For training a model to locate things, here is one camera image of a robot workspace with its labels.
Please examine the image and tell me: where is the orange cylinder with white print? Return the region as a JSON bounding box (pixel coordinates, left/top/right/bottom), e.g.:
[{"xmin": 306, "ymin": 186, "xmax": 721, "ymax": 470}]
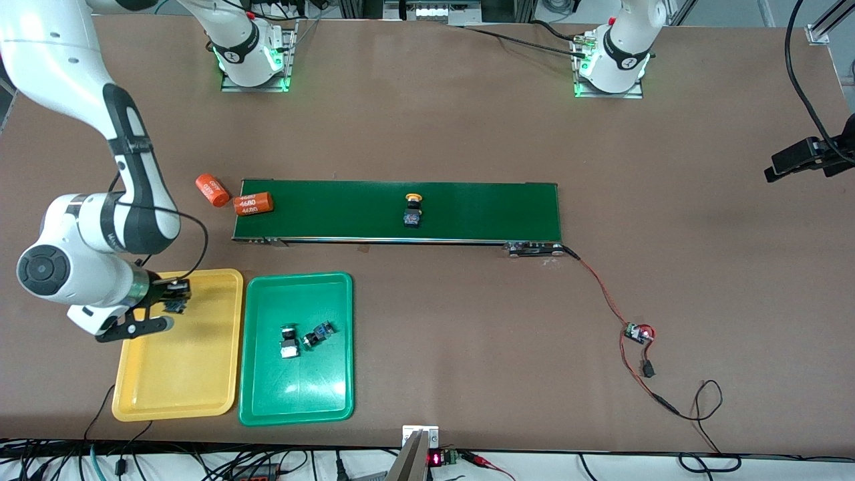
[
  {"xmin": 233, "ymin": 192, "xmax": 276, "ymax": 217},
  {"xmin": 195, "ymin": 174, "xmax": 232, "ymax": 208}
]

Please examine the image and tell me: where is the green push button switch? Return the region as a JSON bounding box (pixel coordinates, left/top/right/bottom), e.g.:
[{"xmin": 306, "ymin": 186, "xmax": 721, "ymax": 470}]
[
  {"xmin": 279, "ymin": 322, "xmax": 302, "ymax": 360},
  {"xmin": 302, "ymin": 321, "xmax": 335, "ymax": 350}
]

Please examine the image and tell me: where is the yellow plastic tray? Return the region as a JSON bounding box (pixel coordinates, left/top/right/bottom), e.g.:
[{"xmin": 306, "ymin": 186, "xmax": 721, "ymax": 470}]
[{"xmin": 112, "ymin": 269, "xmax": 244, "ymax": 423}]

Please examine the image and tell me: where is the green plastic tray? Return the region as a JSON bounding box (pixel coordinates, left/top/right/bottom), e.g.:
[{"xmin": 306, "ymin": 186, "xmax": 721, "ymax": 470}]
[{"xmin": 238, "ymin": 272, "xmax": 355, "ymax": 427}]

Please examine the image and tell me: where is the green conveyor belt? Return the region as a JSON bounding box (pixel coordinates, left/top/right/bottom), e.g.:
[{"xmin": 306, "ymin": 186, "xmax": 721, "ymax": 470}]
[{"xmin": 232, "ymin": 178, "xmax": 565, "ymax": 259}]

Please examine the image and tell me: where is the red clip lead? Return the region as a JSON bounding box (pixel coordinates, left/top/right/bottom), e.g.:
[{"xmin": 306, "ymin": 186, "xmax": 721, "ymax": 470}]
[{"xmin": 461, "ymin": 452, "xmax": 516, "ymax": 481}]

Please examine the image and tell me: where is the grey metal equipment box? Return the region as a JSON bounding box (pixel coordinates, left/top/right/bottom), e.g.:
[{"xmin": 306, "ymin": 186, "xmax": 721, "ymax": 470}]
[{"xmin": 384, "ymin": 0, "xmax": 482, "ymax": 21}]

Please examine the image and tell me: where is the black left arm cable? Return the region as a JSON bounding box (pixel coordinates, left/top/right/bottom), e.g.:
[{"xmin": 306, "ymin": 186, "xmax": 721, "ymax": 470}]
[{"xmin": 786, "ymin": 0, "xmax": 855, "ymax": 165}]

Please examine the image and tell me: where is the aluminium frame profile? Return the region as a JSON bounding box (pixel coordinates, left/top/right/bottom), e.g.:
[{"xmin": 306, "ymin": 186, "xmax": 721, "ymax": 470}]
[{"xmin": 805, "ymin": 0, "xmax": 855, "ymax": 46}]

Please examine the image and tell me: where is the thin black cable by tray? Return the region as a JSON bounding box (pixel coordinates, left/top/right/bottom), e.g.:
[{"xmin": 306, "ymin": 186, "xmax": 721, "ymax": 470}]
[{"xmin": 83, "ymin": 384, "xmax": 154, "ymax": 462}]

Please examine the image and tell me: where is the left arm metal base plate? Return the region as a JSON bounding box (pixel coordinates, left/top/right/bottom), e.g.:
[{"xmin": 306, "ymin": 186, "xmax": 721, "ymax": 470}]
[{"xmin": 573, "ymin": 33, "xmax": 644, "ymax": 100}]

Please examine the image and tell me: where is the thin black looped cable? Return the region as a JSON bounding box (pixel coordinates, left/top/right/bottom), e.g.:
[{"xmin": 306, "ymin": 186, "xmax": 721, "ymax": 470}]
[{"xmin": 676, "ymin": 379, "xmax": 743, "ymax": 472}]

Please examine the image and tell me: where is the red and black wire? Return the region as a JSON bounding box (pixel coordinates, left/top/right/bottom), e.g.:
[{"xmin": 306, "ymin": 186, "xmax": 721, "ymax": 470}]
[{"xmin": 561, "ymin": 245, "xmax": 682, "ymax": 418}]

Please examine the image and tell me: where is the grey metal camera bracket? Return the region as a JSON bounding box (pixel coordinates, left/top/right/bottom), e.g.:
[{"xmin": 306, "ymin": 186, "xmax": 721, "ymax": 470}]
[{"xmin": 386, "ymin": 426, "xmax": 440, "ymax": 481}]

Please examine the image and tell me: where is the black cable on table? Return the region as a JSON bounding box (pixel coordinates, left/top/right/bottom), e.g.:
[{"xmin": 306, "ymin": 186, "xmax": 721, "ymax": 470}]
[{"xmin": 461, "ymin": 19, "xmax": 590, "ymax": 57}]

